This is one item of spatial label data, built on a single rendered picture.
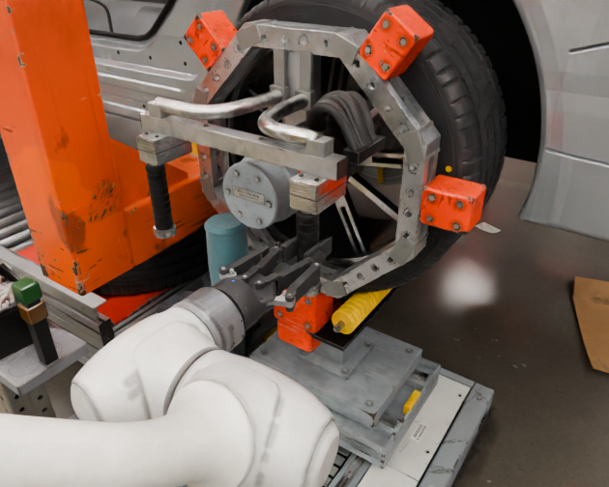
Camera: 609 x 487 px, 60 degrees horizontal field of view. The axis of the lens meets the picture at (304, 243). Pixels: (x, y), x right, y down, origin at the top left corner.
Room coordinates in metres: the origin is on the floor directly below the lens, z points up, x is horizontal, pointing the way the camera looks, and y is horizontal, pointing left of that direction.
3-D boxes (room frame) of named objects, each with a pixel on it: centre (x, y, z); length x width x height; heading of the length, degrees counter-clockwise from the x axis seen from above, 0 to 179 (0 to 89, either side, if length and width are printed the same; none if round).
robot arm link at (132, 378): (0.44, 0.17, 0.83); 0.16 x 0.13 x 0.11; 146
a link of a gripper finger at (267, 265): (0.66, 0.06, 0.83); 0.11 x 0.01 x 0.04; 157
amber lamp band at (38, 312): (0.88, 0.56, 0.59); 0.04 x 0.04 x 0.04; 56
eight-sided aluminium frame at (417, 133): (1.02, 0.00, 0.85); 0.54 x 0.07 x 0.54; 56
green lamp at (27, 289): (0.88, 0.56, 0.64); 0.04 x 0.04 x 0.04; 56
